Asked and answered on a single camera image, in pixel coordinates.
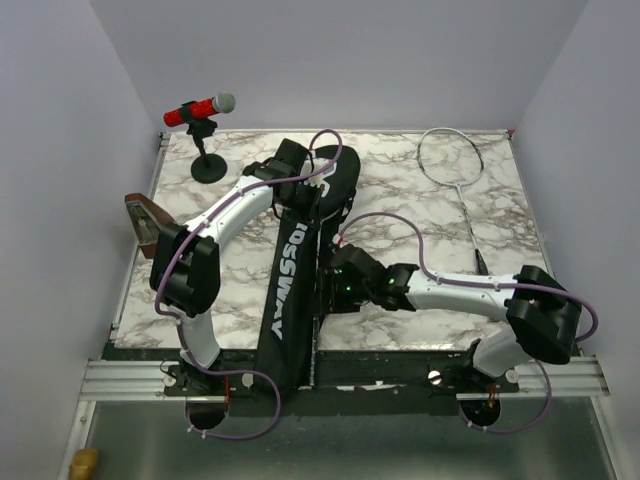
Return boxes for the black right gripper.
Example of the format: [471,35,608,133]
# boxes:
[308,264,374,312]

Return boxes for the black racket bag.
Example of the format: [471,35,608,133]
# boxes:
[254,145,361,395]

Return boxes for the white badminton racket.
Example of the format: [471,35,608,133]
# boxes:
[309,315,321,389]

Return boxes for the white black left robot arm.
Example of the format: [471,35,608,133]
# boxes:
[150,139,343,395]

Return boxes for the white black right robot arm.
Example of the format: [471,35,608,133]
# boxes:
[329,245,582,392]

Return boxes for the silver badminton racket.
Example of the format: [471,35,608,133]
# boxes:
[416,127,489,275]

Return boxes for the red microphone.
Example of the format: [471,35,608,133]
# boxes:
[163,92,236,127]

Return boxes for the brown wooden metronome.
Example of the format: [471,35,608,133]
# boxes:
[124,192,174,260]

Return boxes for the brass floor fitting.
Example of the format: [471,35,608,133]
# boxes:
[67,448,99,480]

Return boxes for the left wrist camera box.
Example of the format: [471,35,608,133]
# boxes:
[303,174,325,191]

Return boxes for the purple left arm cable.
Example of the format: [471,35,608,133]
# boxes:
[154,128,345,441]

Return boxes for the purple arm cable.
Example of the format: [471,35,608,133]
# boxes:
[335,212,600,435]
[154,128,345,441]

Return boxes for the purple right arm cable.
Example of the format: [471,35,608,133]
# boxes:
[335,212,600,435]

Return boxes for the black table edge rail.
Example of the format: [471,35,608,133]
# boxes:
[132,350,515,418]

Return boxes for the aluminium frame rail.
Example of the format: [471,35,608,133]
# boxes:
[80,357,610,403]

